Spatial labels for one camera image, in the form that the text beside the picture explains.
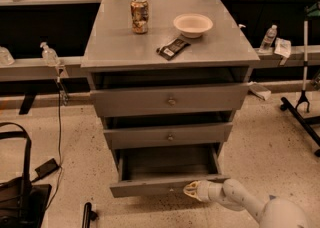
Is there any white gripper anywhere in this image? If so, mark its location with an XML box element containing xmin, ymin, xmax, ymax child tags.
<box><xmin>183</xmin><ymin>180</ymin><xmax>224</xmax><ymax>202</ymax></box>

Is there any grey bottom drawer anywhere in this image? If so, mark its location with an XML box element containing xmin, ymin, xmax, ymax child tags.
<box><xmin>110</xmin><ymin>143</ymin><xmax>228</xmax><ymax>198</ymax></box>

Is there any grey drawer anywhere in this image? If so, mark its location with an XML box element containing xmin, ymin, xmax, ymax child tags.
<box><xmin>91</xmin><ymin>83</ymin><xmax>248</xmax><ymax>117</ymax></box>
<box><xmin>110</xmin><ymin>143</ymin><xmax>228</xmax><ymax>198</ymax></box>
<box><xmin>104</xmin><ymin>122</ymin><xmax>232</xmax><ymax>149</ymax></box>

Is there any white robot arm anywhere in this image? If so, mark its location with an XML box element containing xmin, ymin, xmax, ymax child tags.
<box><xmin>183</xmin><ymin>179</ymin><xmax>313</xmax><ymax>228</ymax></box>

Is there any grey middle drawer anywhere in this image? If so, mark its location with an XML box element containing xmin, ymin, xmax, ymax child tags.
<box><xmin>104</xmin><ymin>122</ymin><xmax>232</xmax><ymax>149</ymax></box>

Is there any grey top drawer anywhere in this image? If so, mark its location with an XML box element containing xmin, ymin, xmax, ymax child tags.
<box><xmin>91</xmin><ymin>83</ymin><xmax>248</xmax><ymax>117</ymax></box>

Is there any grey drawer cabinet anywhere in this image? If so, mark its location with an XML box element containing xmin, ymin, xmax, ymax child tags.
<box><xmin>80</xmin><ymin>0</ymin><xmax>261</xmax><ymax>160</ymax></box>

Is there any white box on floor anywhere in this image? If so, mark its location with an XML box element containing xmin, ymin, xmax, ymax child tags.
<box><xmin>249</xmin><ymin>82</ymin><xmax>271</xmax><ymax>100</ymax></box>

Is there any black stand with pole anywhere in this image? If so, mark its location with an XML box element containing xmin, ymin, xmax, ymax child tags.
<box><xmin>279</xmin><ymin>1</ymin><xmax>320</xmax><ymax>157</ymax></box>

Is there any black snack bar wrapper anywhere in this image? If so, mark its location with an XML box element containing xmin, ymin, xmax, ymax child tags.
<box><xmin>156</xmin><ymin>38</ymin><xmax>190</xmax><ymax>61</ymax></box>

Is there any black power adapter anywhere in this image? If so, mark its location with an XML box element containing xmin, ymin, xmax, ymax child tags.
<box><xmin>35</xmin><ymin>158</ymin><xmax>59</xmax><ymax>179</ymax></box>

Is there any white paper bowl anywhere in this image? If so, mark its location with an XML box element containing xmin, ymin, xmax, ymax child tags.
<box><xmin>173</xmin><ymin>13</ymin><xmax>213</xmax><ymax>39</ymax></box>

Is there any clear plastic water bottle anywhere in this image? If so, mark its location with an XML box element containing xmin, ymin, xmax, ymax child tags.
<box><xmin>259</xmin><ymin>25</ymin><xmax>277</xmax><ymax>53</ymax></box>

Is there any crumpled soda can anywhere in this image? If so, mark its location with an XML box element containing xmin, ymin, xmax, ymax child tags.
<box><xmin>130</xmin><ymin>0</ymin><xmax>149</xmax><ymax>34</ymax></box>

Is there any clear container at left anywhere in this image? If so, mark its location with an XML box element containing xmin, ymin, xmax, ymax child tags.
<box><xmin>0</xmin><ymin>47</ymin><xmax>15</xmax><ymax>65</ymax></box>

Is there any white packet on rail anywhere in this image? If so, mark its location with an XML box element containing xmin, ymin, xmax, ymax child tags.
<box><xmin>274</xmin><ymin>38</ymin><xmax>291</xmax><ymax>58</ymax></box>

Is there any black bag with strap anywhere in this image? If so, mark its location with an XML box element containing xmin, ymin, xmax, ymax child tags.
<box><xmin>0</xmin><ymin>122</ymin><xmax>52</xmax><ymax>228</ymax></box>

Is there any black power cable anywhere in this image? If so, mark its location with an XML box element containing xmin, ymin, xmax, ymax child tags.
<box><xmin>30</xmin><ymin>78</ymin><xmax>65</xmax><ymax>211</ymax></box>

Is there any grey metal workbench rail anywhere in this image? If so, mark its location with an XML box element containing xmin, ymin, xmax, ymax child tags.
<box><xmin>0</xmin><ymin>45</ymin><xmax>320</xmax><ymax>82</ymax></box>

